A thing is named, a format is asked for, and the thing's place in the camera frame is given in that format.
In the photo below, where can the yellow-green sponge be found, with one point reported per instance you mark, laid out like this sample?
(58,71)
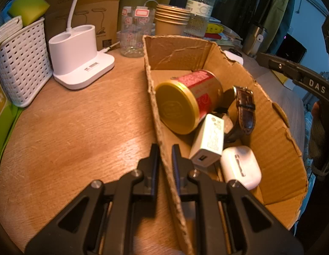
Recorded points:
(27,6)

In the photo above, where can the white woven pouch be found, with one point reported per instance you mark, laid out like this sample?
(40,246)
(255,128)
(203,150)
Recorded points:
(9,28)

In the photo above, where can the olive hanging jacket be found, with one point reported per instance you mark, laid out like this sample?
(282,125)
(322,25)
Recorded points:
(277,10)

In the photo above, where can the glass jar with stickers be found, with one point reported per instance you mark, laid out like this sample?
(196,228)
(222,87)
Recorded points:
(136,33)

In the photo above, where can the white desk lamp base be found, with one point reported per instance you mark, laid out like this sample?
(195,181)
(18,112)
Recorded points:
(79,63)

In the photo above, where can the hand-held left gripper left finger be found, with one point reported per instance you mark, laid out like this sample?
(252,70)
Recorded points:
(153,164)

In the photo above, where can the dark hanging jacket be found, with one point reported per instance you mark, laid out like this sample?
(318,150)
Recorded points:
(240,2)

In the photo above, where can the red and gold tin can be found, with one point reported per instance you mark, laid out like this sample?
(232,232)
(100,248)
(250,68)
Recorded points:
(201,90)

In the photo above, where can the brown lamp packaging carton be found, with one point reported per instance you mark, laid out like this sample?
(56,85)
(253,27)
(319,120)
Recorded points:
(104,18)

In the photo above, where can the stack of books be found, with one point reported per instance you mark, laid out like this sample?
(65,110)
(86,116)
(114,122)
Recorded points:
(226,34)

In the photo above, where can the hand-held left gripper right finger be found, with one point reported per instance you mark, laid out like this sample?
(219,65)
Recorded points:
(176,164)

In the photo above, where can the white earbuds case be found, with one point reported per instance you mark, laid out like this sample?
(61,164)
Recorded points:
(241,167)

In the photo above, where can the black monitor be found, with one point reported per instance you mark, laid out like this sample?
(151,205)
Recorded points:
(291,49)

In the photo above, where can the blue printed blanket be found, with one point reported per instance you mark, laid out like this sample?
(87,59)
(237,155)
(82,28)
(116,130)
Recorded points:
(307,132)

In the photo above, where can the yellow tissue box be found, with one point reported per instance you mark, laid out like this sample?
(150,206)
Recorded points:
(289,83)

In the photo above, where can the person's right hand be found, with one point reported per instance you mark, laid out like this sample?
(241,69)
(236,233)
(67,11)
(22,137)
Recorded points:
(316,110)

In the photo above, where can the steel tumbler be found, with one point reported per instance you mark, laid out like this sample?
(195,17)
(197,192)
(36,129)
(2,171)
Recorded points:
(254,39)

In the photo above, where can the white plastic basket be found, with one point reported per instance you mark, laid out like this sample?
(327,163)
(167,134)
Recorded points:
(22,66)

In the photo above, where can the stack of brown paper cups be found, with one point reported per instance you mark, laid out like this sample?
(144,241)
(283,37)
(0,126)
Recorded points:
(171,22)

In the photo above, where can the white charger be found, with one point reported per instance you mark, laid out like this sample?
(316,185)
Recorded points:
(210,140)

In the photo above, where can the clear plastic water bottle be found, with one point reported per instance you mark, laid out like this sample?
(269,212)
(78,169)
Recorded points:
(201,9)

